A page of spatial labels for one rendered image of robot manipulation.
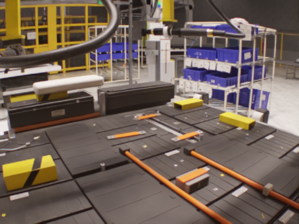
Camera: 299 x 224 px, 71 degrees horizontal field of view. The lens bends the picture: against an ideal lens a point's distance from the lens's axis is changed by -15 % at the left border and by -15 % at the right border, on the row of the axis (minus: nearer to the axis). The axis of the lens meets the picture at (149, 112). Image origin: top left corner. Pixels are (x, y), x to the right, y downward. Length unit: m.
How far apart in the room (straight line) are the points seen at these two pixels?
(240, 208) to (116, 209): 0.29
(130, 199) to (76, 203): 0.13
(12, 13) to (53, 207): 0.70
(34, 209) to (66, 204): 0.08
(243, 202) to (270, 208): 0.07
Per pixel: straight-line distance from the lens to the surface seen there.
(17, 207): 0.63
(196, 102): 1.33
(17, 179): 0.68
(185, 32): 1.35
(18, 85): 5.46
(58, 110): 1.15
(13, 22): 0.98
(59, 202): 0.61
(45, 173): 0.69
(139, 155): 0.80
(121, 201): 0.58
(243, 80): 3.80
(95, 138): 0.92
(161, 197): 0.59
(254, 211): 0.59
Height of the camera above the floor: 1.37
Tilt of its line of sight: 17 degrees down
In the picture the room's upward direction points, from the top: straight up
